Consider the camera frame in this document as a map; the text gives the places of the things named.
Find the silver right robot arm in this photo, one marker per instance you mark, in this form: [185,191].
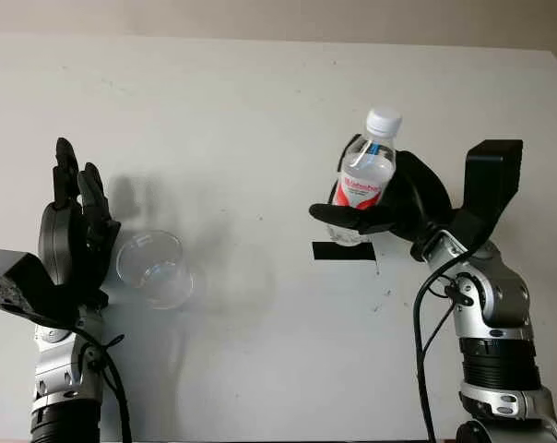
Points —
[500,332]

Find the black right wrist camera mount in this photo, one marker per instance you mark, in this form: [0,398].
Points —
[490,184]

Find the clear water bottle red label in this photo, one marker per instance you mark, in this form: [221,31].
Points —
[368,171]

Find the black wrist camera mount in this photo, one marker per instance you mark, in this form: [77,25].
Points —
[490,184]
[15,286]

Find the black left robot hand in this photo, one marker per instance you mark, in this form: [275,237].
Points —
[68,235]

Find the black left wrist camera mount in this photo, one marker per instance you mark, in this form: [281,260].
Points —
[15,286]

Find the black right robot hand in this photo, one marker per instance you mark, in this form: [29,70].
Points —
[417,198]

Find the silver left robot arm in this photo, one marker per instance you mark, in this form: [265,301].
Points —
[62,369]

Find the black tape strip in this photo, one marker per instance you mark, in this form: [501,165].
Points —
[324,253]

